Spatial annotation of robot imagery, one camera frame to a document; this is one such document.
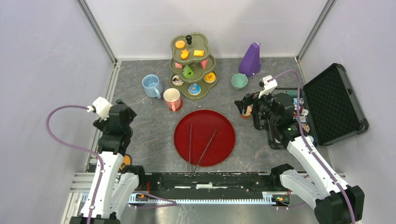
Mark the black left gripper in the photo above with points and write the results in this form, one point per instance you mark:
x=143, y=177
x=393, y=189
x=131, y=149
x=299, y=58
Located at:
x=102, y=124

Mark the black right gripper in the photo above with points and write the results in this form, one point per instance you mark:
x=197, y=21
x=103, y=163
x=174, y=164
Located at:
x=248, y=100

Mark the mint green cup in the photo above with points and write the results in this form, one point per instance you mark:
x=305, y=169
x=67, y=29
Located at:
x=239, y=81

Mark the blue frosted donut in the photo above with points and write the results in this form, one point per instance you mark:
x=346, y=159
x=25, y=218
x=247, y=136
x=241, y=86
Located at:
x=194, y=89

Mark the light blue mug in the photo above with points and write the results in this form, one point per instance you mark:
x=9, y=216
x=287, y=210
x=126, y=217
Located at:
x=152, y=86

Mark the pink strawberry cake slice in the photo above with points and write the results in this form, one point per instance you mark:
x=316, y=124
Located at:
x=204, y=63

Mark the pink mug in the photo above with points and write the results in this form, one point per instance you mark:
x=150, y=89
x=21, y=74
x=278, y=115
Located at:
x=172, y=98

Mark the green cake slice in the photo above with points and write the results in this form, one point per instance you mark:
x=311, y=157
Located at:
x=187, y=71

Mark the square orange cracker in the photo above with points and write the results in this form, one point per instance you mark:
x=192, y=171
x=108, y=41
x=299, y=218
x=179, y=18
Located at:
x=199, y=53

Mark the chocolate white tart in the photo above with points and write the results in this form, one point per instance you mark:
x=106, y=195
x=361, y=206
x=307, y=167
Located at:
x=177, y=81

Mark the orange fish-shaped cookie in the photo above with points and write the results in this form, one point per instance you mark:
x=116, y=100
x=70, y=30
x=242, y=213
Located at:
x=184, y=54

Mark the round orange cookie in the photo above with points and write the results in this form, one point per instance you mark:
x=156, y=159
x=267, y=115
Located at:
x=180, y=44

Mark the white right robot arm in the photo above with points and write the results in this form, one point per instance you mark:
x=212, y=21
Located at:
x=332, y=199

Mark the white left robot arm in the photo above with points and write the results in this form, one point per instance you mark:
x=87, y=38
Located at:
x=111, y=187

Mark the small orange cup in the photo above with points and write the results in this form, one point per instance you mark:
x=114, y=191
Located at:
x=248, y=113

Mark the orange round coaster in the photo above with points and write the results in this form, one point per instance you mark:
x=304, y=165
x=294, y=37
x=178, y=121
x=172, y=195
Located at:
x=127, y=160

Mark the purple cone-shaped container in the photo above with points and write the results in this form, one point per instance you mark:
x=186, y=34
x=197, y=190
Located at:
x=251, y=63

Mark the round red tray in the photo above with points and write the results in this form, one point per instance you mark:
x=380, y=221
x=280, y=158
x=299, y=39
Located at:
x=203, y=123

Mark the green three-tier stand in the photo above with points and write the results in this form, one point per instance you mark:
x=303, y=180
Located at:
x=194, y=41

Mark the black poker chip case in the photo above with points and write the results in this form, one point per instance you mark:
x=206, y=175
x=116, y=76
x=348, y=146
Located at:
x=329, y=110

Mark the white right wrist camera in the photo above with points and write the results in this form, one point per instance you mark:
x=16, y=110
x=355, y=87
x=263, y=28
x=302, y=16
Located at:
x=268, y=84

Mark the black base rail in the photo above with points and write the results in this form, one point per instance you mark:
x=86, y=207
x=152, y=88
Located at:
x=210, y=185

